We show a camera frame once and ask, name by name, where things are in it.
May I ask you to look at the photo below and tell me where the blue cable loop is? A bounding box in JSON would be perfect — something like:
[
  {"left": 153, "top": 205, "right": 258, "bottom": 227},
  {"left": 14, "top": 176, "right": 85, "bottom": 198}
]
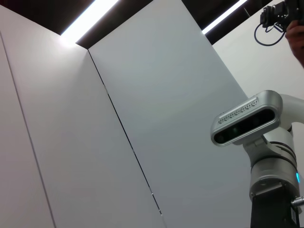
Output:
[{"left": 254, "top": 22, "right": 286, "bottom": 46}]

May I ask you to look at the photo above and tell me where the person's forearm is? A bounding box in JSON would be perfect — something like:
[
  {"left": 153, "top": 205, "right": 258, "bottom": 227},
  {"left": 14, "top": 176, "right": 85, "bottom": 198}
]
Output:
[{"left": 291, "top": 45, "right": 304, "bottom": 70}]

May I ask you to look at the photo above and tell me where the wide ceiling light strip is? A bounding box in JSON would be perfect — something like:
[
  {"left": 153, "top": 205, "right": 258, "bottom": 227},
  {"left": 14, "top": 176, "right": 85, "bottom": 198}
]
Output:
[{"left": 60, "top": 0, "right": 120, "bottom": 44}]

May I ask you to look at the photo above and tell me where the silver right wrist depth camera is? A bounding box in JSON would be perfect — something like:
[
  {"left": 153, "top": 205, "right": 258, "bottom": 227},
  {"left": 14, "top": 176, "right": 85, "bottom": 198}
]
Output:
[{"left": 210, "top": 90, "right": 285, "bottom": 147}]

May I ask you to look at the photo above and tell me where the narrow ceiling light strip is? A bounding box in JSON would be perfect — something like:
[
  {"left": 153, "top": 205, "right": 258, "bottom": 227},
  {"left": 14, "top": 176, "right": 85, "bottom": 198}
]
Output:
[{"left": 201, "top": 0, "right": 249, "bottom": 34}]

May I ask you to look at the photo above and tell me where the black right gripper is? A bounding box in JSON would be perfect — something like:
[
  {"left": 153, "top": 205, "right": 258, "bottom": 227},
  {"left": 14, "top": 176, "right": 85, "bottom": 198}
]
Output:
[{"left": 250, "top": 183, "right": 299, "bottom": 228}]

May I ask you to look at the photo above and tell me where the right gripper cable with connector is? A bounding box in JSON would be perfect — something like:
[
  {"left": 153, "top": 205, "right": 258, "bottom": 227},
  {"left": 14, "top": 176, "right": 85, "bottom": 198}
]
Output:
[{"left": 290, "top": 196, "right": 304, "bottom": 210}]

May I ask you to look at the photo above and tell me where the person's hand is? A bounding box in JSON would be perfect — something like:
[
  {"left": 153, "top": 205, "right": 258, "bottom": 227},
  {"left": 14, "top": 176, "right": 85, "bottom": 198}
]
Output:
[{"left": 285, "top": 19, "right": 304, "bottom": 50}]

